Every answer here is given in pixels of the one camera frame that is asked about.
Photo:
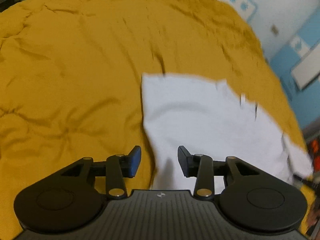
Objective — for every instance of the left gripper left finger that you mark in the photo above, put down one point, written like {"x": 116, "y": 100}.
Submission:
{"x": 119, "y": 167}

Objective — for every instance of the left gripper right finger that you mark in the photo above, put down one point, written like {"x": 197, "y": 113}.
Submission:
{"x": 199, "y": 167}

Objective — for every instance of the white Nevada sweatshirt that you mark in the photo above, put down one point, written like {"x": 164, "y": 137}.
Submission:
{"x": 209, "y": 118}

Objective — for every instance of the mustard yellow bed quilt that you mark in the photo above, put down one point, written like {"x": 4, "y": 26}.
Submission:
{"x": 71, "y": 80}

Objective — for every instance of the blue wardrobe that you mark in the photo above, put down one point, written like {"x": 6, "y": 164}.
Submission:
{"x": 297, "y": 66}

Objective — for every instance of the wall switch plate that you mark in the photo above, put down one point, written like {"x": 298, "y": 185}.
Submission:
{"x": 274, "y": 30}

